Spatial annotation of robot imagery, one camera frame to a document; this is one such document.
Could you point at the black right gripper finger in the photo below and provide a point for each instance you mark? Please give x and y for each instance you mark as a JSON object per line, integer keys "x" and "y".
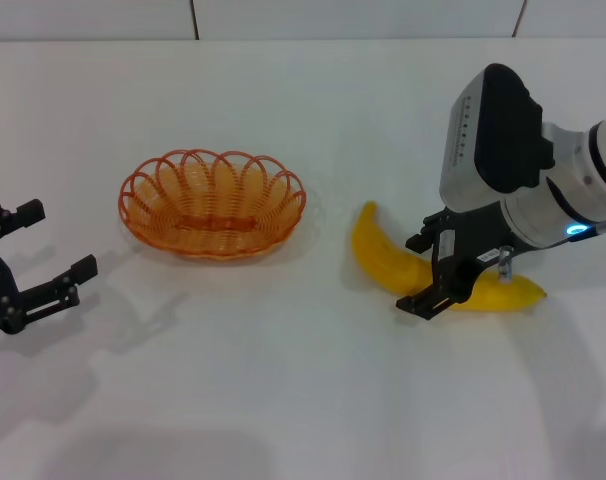
{"x": 428, "y": 302}
{"x": 420, "y": 241}

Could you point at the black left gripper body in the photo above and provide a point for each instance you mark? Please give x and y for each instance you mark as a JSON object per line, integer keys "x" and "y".
{"x": 0, "y": 300}

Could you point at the orange woven plastic basket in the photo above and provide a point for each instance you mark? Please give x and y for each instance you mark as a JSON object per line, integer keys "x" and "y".
{"x": 208, "y": 210}

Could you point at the yellow banana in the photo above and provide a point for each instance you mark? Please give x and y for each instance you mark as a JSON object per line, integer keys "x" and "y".
{"x": 383, "y": 260}

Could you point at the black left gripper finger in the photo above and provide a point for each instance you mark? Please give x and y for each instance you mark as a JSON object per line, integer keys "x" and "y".
{"x": 23, "y": 212}
{"x": 63, "y": 290}

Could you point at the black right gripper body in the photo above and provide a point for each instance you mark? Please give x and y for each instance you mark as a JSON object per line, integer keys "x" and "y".
{"x": 475, "y": 240}

